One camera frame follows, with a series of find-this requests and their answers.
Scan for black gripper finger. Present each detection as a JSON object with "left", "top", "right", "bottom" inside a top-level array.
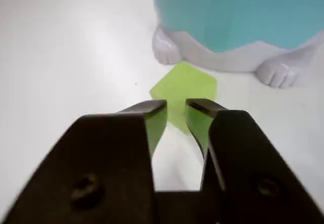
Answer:
[
  {"left": 185, "top": 98, "right": 324, "bottom": 224},
  {"left": 0, "top": 99, "right": 168, "bottom": 224}
]

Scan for green lego block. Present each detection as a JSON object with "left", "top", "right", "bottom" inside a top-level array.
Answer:
[{"left": 149, "top": 62, "right": 218, "bottom": 136}]

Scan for teal whale-shaped bin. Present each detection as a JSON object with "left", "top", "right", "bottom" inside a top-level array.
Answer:
[{"left": 148, "top": 0, "right": 324, "bottom": 89}]

